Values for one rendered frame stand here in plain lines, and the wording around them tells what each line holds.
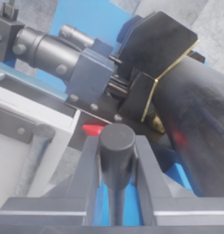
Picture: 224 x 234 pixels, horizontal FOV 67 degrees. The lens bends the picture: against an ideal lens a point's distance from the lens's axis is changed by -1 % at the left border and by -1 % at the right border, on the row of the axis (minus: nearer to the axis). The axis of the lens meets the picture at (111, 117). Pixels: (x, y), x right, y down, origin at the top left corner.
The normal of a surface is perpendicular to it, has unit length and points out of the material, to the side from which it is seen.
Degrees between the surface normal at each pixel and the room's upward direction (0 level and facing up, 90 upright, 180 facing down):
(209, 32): 0
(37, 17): 0
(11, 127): 0
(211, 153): 90
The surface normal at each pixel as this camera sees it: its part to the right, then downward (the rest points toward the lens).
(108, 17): -0.01, 0.50
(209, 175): -0.97, -0.22
